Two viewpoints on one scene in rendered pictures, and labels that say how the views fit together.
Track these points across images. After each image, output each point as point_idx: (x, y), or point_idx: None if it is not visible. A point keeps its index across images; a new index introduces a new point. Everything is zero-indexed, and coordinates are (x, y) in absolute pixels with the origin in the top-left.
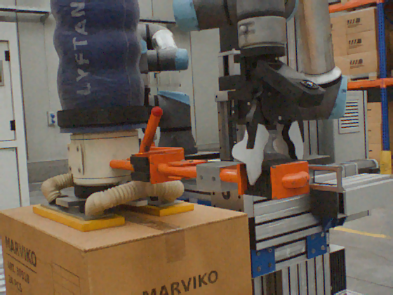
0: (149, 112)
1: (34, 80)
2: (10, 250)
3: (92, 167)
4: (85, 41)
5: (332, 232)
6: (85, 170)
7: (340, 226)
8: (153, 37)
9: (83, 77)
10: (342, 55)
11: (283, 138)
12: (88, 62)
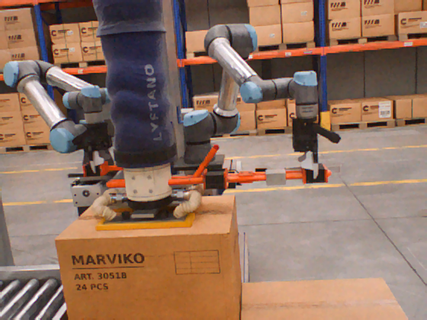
0: (109, 139)
1: None
2: (83, 264)
3: (160, 187)
4: (156, 104)
5: (69, 204)
6: (155, 190)
7: (69, 198)
8: (48, 73)
9: (155, 129)
10: (4, 49)
11: (311, 155)
12: (158, 118)
